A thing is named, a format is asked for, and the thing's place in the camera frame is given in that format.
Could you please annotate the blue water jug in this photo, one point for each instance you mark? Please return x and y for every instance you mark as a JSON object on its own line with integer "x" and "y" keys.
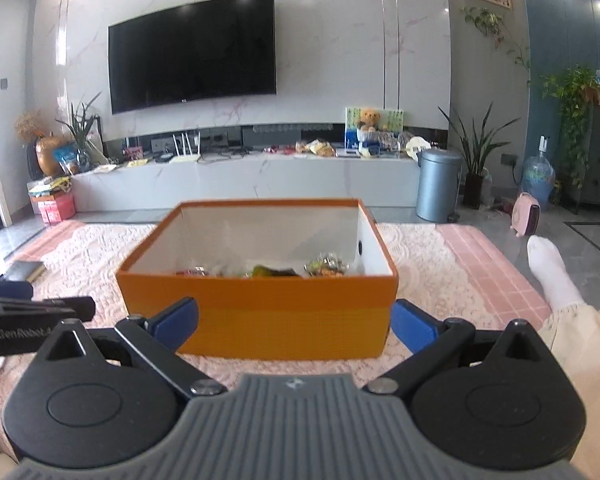
{"x": 537, "y": 175}

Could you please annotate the white router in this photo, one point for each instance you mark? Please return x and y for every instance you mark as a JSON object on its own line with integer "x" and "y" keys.
{"x": 185, "y": 158}

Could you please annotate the long-leaf plant in black pot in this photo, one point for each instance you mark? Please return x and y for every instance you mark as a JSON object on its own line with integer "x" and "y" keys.
{"x": 472, "y": 190}

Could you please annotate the pile of snacks on console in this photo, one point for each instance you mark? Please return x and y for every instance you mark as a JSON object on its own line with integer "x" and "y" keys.
{"x": 315, "y": 148}

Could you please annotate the grey metal trash can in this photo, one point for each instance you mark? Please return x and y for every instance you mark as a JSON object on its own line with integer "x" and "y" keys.
{"x": 437, "y": 185}

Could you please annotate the trailing ivy plant on cabinet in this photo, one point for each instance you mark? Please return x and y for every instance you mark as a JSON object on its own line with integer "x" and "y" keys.
{"x": 575, "y": 90}

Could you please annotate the white round fan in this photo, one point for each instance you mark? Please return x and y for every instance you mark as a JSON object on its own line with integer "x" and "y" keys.
{"x": 418, "y": 147}

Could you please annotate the person's right leg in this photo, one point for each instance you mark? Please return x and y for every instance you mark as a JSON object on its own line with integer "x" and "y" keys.
{"x": 555, "y": 280}

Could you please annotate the hanging vine plant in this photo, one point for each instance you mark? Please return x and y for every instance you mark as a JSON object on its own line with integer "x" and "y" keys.
{"x": 485, "y": 20}

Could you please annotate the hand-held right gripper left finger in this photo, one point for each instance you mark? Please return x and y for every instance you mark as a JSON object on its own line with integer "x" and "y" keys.
{"x": 177, "y": 322}

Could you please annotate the white marble television console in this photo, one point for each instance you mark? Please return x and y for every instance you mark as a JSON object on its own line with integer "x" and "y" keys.
{"x": 260, "y": 180}

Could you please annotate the pink checked mat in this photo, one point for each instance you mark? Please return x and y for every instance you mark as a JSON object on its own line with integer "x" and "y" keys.
{"x": 485, "y": 270}

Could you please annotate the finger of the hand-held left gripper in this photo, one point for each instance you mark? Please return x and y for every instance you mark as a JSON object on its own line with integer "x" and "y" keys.
{"x": 5, "y": 290}
{"x": 55, "y": 306}

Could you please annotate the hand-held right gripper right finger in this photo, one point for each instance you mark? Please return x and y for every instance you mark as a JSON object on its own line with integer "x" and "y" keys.
{"x": 412, "y": 325}

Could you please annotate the large red packet white label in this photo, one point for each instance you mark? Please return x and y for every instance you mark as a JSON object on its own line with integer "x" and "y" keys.
{"x": 195, "y": 271}

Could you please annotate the pink fan heater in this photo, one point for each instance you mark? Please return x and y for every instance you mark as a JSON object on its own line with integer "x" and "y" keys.
{"x": 525, "y": 212}

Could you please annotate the black curved television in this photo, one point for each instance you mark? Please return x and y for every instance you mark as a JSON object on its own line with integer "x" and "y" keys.
{"x": 190, "y": 50}

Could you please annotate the green plant in glass vase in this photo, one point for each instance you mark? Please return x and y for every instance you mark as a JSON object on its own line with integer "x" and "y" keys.
{"x": 82, "y": 160}

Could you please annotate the orange cardboard box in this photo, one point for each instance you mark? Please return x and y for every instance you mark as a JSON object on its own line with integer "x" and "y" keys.
{"x": 290, "y": 320}

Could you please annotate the black notebook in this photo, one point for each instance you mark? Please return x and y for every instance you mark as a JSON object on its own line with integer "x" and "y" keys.
{"x": 25, "y": 271}

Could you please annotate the brown teddy bear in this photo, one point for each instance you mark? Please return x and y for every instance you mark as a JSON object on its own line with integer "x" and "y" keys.
{"x": 369, "y": 119}

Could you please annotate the clear bag of golden nuts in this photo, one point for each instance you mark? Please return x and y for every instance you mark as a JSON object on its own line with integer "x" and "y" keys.
{"x": 327, "y": 265}

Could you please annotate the golden gourd vase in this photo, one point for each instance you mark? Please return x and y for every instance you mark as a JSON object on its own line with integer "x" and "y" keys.
{"x": 50, "y": 155}

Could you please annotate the pink cardboard box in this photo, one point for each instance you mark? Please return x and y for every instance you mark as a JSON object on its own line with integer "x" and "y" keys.
{"x": 57, "y": 207}

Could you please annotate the dried flower bunch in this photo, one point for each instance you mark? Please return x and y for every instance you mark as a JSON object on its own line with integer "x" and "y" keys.
{"x": 29, "y": 125}

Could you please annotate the dark green snack packet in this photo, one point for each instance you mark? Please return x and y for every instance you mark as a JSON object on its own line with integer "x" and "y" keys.
{"x": 275, "y": 272}

